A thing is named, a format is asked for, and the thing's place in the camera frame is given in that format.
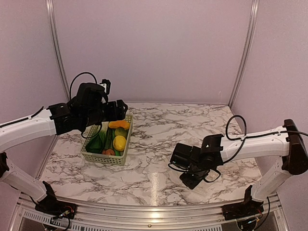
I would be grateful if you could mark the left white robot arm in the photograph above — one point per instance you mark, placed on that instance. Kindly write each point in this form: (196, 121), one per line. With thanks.
(57, 119)

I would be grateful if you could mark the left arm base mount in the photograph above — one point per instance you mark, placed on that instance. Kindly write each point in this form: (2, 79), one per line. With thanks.
(51, 205)

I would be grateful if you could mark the aluminium frame post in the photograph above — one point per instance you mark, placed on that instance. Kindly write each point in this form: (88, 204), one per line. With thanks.
(247, 47)
(56, 46)

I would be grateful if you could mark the yellow lemon toy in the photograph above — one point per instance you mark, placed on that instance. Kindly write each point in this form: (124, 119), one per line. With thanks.
(119, 143)

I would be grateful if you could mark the orange yellow mango toy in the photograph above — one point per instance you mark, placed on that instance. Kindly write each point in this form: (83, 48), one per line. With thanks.
(119, 124)

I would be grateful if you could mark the front aluminium rail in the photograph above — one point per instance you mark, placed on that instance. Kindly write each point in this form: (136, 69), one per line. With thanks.
(91, 216)

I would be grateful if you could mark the brown orange round toy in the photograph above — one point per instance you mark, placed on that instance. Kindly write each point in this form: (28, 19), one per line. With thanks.
(109, 152)

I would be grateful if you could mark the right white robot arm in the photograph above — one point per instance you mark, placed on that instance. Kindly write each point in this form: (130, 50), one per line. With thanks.
(285, 142)

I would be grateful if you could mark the green bok choy toy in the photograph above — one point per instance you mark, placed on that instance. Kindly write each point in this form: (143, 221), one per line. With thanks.
(96, 144)

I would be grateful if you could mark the right aluminium frame post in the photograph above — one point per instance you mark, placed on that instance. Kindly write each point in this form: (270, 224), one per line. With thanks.
(247, 47)

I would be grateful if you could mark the left aluminium frame post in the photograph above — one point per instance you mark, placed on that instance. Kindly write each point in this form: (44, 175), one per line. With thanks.
(56, 46)

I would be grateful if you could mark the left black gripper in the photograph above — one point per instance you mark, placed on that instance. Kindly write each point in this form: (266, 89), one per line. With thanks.
(114, 115)

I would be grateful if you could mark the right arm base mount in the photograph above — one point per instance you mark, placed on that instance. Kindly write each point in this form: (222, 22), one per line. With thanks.
(247, 207)

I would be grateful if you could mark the dark green cucumber toy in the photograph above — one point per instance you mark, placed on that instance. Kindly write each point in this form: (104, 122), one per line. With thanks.
(109, 139)

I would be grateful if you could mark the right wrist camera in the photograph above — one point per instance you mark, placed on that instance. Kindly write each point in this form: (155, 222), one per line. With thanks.
(184, 156)

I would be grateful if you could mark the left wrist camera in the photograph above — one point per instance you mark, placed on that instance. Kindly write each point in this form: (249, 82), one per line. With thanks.
(92, 94)

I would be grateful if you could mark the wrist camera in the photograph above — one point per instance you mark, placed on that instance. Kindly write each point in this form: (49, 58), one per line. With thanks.
(184, 156)
(92, 94)

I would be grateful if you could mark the green lime toy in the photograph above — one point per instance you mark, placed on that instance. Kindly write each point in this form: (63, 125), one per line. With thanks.
(121, 132)

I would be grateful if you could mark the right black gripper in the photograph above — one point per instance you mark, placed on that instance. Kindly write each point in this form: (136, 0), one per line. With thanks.
(191, 184)

